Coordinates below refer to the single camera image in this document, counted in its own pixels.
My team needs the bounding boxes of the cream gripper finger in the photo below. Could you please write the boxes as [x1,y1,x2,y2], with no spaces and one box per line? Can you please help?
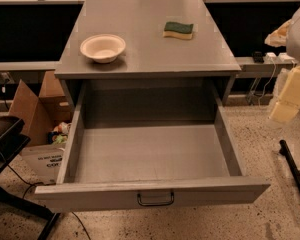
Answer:
[264,20,290,47]
[269,65,300,124]

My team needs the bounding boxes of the green and yellow sponge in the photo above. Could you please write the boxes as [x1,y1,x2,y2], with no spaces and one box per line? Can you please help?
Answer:
[163,22,193,40]

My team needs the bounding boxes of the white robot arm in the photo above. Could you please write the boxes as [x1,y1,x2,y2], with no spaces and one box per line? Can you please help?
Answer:
[265,7,300,124]

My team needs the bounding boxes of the open grey top drawer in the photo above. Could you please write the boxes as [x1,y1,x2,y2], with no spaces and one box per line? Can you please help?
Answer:
[35,81,270,212]

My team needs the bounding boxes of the white power strip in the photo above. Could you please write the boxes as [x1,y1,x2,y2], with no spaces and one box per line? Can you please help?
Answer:
[265,52,294,63]

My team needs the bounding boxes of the black floor stand bar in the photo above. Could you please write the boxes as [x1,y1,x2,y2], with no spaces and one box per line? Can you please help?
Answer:
[279,140,300,194]

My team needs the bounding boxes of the grey metal cabinet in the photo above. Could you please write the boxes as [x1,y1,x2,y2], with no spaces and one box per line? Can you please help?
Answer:
[55,0,240,106]

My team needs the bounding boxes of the white paper bowl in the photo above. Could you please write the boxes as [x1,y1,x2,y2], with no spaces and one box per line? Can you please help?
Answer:
[80,34,126,64]

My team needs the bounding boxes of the colourful items in box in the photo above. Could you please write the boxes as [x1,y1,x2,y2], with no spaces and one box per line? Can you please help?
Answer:
[48,122,71,144]

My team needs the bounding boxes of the brown cardboard box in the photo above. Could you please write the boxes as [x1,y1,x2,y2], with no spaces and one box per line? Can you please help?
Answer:
[9,71,72,146]

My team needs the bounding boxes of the white printed cardboard box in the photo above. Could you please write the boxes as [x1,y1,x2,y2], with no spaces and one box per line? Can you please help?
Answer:
[21,143,65,184]

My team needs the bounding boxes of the black stand on left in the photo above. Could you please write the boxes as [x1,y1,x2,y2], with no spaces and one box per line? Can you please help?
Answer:
[0,115,61,240]

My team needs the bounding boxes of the black drawer handle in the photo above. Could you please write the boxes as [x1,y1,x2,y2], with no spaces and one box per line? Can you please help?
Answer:
[137,192,175,207]

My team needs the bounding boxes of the black floor cable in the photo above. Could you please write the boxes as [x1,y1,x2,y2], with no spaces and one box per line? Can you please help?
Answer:
[0,150,92,240]

